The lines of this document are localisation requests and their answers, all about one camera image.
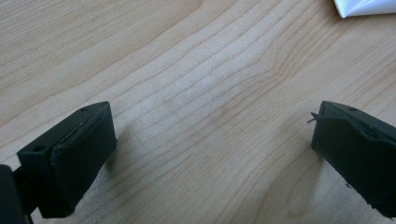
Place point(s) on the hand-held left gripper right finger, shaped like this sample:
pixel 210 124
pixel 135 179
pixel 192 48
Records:
pixel 355 149

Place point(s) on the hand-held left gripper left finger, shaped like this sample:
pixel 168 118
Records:
pixel 71 158

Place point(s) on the white paper sheet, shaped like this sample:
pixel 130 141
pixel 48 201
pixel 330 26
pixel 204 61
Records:
pixel 362 6

